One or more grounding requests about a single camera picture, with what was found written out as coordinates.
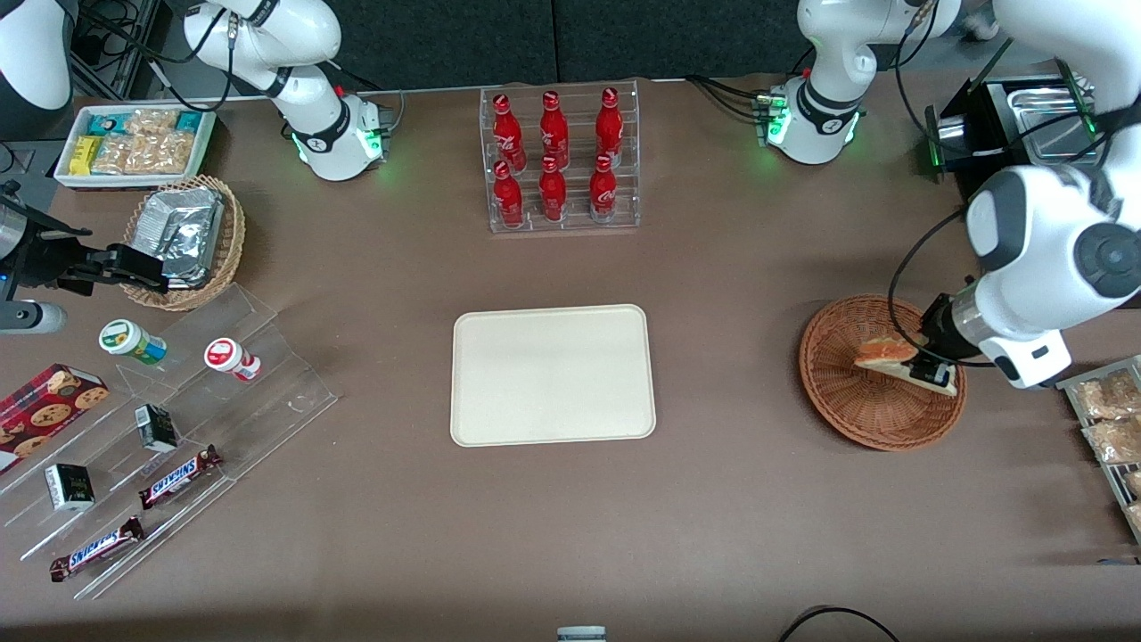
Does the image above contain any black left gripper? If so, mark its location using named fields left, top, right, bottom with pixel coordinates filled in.
left=904, top=292, right=979, bottom=391

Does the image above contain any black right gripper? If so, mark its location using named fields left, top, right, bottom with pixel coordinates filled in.
left=0, top=183, right=171, bottom=297

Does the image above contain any triangular sandwich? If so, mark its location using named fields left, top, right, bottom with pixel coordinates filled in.
left=853, top=333, right=961, bottom=398

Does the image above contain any brown round wicker basket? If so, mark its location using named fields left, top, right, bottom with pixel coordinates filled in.
left=799, top=294, right=968, bottom=452

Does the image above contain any light tan wicker basket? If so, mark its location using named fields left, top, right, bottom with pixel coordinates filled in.
left=119, top=174, right=247, bottom=312

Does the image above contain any cream rectangular tray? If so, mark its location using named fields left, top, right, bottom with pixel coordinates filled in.
left=450, top=304, right=658, bottom=448

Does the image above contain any silver foil package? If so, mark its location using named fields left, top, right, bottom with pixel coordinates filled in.
left=134, top=186, right=226, bottom=290

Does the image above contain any green lid white cup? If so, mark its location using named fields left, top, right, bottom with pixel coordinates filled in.
left=98, top=318, right=168, bottom=366

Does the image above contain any clear bag of nut snacks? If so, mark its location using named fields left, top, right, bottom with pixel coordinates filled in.
left=125, top=108, right=180, bottom=137
left=125, top=131, right=196, bottom=176
left=90, top=134, right=132, bottom=176

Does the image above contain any red lid white cup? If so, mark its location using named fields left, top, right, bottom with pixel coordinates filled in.
left=204, top=337, right=262, bottom=383

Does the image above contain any small black drink carton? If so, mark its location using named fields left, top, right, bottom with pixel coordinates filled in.
left=45, top=463, right=95, bottom=512
left=135, top=404, right=179, bottom=453

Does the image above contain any white rectangular snack bin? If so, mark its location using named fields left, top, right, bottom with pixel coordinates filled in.
left=53, top=103, right=218, bottom=191

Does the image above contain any red plaid cookie box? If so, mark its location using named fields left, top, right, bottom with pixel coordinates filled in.
left=0, top=363, right=111, bottom=475

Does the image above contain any clear acrylic stepped display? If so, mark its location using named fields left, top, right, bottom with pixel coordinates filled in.
left=0, top=284, right=340, bottom=602

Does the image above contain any brown snickers bar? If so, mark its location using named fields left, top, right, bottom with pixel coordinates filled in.
left=138, top=444, right=224, bottom=511
left=49, top=515, right=146, bottom=583

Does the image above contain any black food warmer cabinet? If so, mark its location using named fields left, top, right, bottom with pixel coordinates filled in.
left=923, top=61, right=1141, bottom=311

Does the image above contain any steel warmer pan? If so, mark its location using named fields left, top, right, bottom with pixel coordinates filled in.
left=1006, top=82, right=1097, bottom=163

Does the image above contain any red cola bottle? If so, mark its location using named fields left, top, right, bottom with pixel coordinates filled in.
left=492, top=94, right=528, bottom=172
left=492, top=160, right=526, bottom=229
left=595, top=86, right=625, bottom=167
left=539, top=91, right=571, bottom=170
left=588, top=153, right=619, bottom=223
left=538, top=156, right=569, bottom=223

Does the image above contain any clear acrylic bottle rack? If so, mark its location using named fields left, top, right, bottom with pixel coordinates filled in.
left=480, top=79, right=642, bottom=235

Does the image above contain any grey wire snack tray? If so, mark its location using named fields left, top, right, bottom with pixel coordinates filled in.
left=1055, top=354, right=1141, bottom=545

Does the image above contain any black floor cable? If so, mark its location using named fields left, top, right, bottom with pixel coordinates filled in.
left=776, top=605, right=902, bottom=642

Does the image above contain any black base cable bundle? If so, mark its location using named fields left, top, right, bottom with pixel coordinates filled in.
left=685, top=74, right=773, bottom=123

